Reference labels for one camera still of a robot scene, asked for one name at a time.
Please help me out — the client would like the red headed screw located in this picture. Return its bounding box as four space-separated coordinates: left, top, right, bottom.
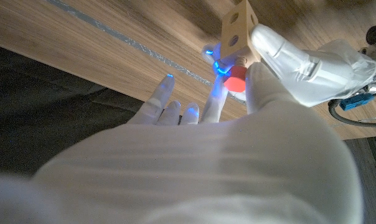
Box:
223 55 248 93

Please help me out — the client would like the black backdrop cloth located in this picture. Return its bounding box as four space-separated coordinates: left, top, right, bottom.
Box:
0 42 145 177

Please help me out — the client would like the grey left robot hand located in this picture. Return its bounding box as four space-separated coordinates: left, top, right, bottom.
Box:
201 23 376 108

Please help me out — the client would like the small red-capped bottle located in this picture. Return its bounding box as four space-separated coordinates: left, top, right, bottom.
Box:
220 0 261 68

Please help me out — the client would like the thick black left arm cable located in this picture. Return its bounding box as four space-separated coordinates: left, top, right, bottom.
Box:
327 90 376 128

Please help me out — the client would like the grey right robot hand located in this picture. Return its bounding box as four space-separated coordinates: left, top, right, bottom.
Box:
0 61 365 224

